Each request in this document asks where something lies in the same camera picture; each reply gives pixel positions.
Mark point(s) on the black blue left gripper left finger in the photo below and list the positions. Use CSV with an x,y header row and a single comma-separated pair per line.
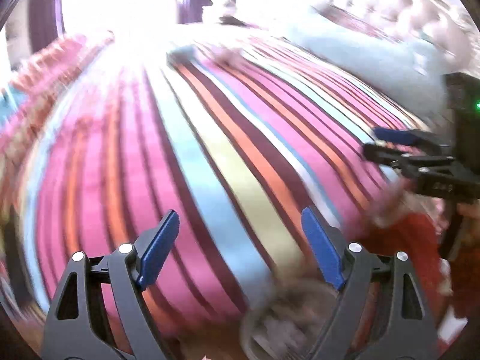
x,y
77,325

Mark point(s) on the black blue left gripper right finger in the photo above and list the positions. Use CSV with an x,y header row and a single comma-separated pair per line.
x,y
403,327

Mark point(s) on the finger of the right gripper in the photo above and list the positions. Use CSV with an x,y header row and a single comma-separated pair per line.
x,y
405,136
410,165

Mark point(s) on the white mesh plastic trash basket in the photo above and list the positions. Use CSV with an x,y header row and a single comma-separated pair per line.
x,y
286,325

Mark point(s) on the long teal plush toy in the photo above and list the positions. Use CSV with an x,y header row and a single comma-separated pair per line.
x,y
410,73

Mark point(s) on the red fuzzy rug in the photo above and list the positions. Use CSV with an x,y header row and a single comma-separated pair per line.
x,y
415,235

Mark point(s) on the tufted pink headboard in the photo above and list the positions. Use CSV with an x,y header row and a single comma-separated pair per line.
x,y
444,22

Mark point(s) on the striped colourful bed quilt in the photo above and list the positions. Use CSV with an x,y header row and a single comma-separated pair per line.
x,y
98,142

